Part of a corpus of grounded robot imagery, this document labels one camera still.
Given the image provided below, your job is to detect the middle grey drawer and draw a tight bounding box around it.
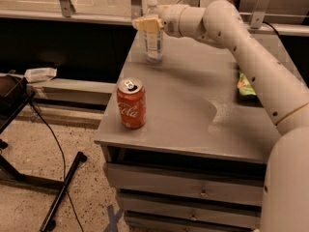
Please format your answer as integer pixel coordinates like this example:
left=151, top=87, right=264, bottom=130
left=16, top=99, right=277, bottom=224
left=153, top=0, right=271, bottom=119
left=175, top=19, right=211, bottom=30
left=116, top=191, right=263, bottom=230

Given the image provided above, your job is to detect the grey drawer cabinet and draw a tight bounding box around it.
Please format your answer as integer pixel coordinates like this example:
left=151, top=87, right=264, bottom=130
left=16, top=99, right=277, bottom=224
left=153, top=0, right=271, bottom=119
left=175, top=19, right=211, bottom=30
left=94, top=27, right=309, bottom=232

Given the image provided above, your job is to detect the green chip bag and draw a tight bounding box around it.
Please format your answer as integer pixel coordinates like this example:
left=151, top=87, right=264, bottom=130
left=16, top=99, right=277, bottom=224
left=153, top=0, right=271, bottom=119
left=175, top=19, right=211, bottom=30
left=237, top=71, right=256, bottom=96

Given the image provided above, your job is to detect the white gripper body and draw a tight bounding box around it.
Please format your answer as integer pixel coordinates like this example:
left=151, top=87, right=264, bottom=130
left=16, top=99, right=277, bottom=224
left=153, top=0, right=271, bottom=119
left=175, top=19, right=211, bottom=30
left=161, top=4, right=188, bottom=38

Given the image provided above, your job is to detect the metal bracket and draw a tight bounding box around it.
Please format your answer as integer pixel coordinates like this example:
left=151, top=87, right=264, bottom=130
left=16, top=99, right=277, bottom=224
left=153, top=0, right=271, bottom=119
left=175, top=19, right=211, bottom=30
left=130, top=0, right=142, bottom=18
left=59, top=0, right=75, bottom=17
left=250, top=0, right=270, bottom=29

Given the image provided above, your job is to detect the black cable on floor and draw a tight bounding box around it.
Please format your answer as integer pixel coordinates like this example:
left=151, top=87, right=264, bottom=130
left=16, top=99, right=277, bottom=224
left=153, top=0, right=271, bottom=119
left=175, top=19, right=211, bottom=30
left=29, top=100, right=85, bottom=232

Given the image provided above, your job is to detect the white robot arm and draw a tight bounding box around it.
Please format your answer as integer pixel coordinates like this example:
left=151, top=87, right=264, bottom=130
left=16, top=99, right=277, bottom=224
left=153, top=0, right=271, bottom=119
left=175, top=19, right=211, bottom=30
left=132, top=0, right=309, bottom=232

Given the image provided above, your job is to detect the white wipes packet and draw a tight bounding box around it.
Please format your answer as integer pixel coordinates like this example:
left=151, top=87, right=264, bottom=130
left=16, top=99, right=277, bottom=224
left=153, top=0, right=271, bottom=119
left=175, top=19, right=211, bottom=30
left=24, top=68, right=57, bottom=83

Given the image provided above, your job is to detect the clear blue plastic water bottle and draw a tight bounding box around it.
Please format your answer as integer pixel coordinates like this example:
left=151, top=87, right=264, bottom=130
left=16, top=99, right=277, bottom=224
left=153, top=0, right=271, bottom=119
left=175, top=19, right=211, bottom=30
left=144, top=0, right=163, bottom=63

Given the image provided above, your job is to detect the grey window ledge rail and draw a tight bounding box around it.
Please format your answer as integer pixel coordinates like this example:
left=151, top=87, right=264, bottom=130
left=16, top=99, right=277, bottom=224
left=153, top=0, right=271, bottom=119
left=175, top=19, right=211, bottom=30
left=0, top=10, right=309, bottom=37

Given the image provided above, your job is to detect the grey drawer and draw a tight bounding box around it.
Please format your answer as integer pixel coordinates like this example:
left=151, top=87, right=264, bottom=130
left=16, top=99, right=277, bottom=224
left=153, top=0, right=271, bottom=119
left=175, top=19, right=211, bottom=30
left=125, top=212, right=253, bottom=232
left=104, top=162, right=263, bottom=206
left=116, top=191, right=263, bottom=230

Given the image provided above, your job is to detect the right metal bracket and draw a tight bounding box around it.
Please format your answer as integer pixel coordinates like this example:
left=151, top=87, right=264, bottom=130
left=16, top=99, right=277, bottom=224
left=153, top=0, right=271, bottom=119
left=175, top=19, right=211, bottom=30
left=250, top=0, right=270, bottom=29

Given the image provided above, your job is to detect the middle metal bracket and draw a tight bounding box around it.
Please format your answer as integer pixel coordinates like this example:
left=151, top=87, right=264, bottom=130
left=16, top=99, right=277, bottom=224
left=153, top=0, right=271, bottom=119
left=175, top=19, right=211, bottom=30
left=130, top=0, right=142, bottom=18

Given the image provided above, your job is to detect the top grey drawer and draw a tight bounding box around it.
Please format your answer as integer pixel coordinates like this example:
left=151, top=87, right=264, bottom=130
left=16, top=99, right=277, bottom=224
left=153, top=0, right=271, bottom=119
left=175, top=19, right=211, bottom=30
left=104, top=162, right=263, bottom=206

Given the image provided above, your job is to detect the red coke can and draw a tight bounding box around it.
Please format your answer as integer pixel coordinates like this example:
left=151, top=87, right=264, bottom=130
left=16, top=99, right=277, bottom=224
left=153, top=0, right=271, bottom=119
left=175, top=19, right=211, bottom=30
left=117, top=77, right=146, bottom=130

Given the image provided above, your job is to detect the left metal bracket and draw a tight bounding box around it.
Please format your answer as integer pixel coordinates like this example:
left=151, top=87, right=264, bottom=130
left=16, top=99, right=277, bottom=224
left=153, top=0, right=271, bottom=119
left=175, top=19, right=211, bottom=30
left=59, top=0, right=75, bottom=17

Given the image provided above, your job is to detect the black stand with base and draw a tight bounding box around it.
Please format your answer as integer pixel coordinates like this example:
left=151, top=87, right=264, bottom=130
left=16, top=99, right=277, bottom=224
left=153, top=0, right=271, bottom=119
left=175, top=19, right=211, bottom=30
left=0, top=74, right=89, bottom=232

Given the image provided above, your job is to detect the bottom grey drawer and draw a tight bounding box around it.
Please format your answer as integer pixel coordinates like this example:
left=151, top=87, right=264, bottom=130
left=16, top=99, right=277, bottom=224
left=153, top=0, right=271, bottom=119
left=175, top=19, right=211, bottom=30
left=125, top=212, right=253, bottom=232

